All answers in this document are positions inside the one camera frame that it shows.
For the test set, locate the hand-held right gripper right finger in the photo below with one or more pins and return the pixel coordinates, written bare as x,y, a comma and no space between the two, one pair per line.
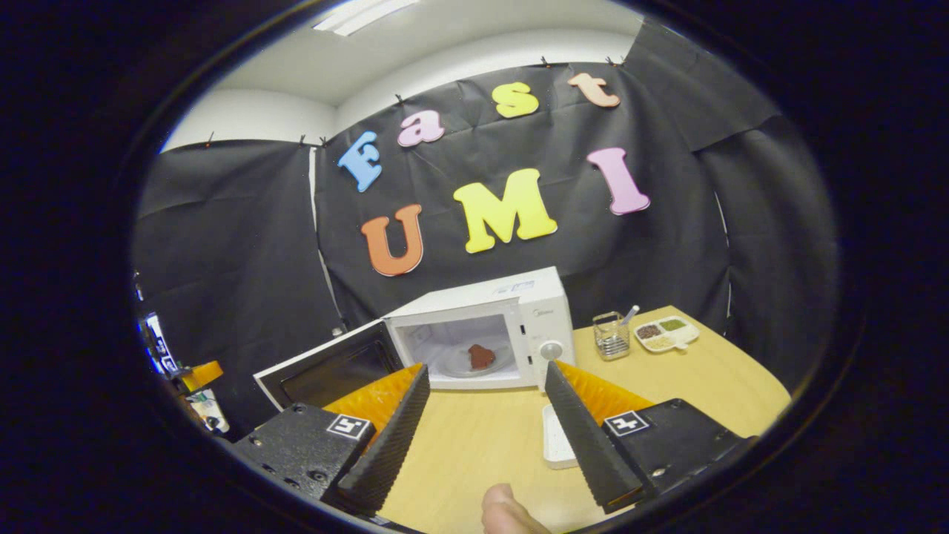
586,445

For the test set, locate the white microwave oven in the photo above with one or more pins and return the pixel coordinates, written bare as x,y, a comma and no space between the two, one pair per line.
482,297

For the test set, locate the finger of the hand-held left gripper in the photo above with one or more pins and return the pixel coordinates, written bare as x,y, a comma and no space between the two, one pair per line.
202,374

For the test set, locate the brown meat drumstick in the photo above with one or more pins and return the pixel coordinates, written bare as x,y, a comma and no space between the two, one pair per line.
482,357

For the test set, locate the ceiling light panel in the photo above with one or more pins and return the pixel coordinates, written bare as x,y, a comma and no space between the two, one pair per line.
363,15

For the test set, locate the blue and white panel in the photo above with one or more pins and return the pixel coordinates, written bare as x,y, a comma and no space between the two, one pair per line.
159,341

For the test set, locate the white rectangular dish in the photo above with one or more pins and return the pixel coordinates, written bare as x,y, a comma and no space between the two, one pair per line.
557,445

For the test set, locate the white divided dish with grains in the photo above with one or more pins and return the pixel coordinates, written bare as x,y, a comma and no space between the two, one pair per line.
667,334

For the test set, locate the black backdrop cloth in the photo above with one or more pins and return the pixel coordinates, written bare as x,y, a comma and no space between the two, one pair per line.
237,237

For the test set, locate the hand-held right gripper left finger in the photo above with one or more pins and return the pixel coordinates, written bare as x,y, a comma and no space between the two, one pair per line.
393,445

